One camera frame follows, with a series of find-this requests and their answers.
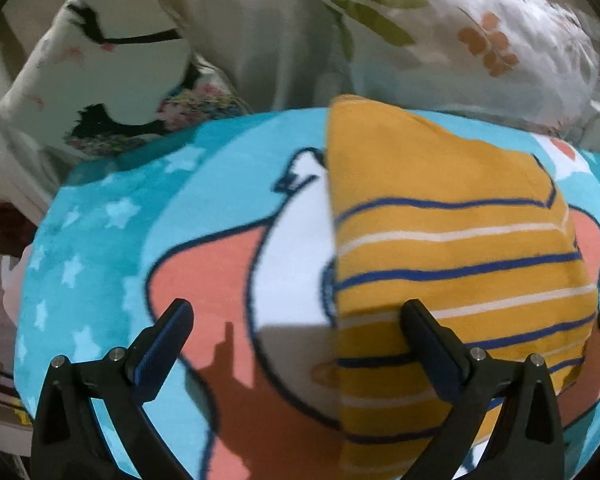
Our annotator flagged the yellow striped shirt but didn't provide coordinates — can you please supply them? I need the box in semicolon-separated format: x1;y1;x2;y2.
326;94;600;476

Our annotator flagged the pink floral cloth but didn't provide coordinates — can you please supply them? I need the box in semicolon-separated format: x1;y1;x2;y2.
0;200;48;433

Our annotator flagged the blue printed blanket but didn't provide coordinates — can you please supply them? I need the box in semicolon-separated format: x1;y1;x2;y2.
14;107;600;480

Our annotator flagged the white bed sheet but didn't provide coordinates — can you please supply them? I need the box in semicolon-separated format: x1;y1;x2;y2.
170;0;353;117

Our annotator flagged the white leaf print quilt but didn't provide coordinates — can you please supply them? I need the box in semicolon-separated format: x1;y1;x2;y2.
302;0;600;142

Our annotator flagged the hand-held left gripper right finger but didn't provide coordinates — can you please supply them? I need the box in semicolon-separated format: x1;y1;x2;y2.
401;299;564;480

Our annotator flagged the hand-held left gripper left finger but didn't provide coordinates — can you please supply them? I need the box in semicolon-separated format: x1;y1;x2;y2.
30;298;195;480

